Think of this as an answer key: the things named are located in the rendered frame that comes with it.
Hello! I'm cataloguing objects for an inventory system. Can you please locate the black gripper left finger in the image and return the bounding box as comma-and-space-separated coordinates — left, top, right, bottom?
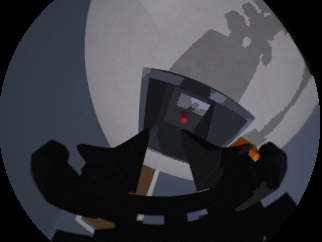
77, 128, 149, 193

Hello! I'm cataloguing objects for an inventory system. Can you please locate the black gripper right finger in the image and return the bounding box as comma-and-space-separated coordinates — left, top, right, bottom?
180, 129, 253, 190

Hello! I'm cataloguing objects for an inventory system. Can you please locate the red peg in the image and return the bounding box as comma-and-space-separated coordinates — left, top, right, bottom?
180, 110, 188, 124

